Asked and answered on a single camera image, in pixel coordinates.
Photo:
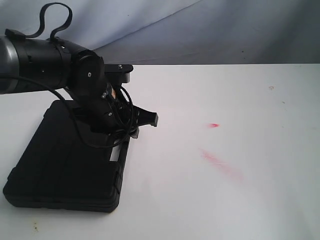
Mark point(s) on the black plastic carrying case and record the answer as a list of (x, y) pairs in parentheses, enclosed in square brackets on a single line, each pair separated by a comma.
[(57, 171)]

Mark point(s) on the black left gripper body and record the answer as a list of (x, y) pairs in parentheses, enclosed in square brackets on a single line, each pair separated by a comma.
[(112, 106)]

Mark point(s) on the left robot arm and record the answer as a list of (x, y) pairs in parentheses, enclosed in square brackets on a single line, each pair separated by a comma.
[(32, 65)]

